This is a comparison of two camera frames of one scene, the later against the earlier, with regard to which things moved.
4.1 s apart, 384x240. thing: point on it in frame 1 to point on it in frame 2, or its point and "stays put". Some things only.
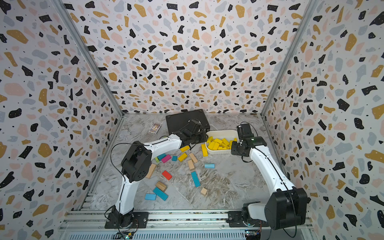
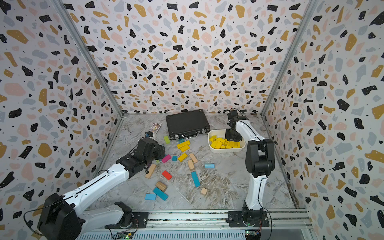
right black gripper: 234,144 to 227,138
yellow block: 185,148 stays put
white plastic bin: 228,135 stays put
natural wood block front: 160,186 stays put
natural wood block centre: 191,166 stays put
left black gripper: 204,136 to 160,151
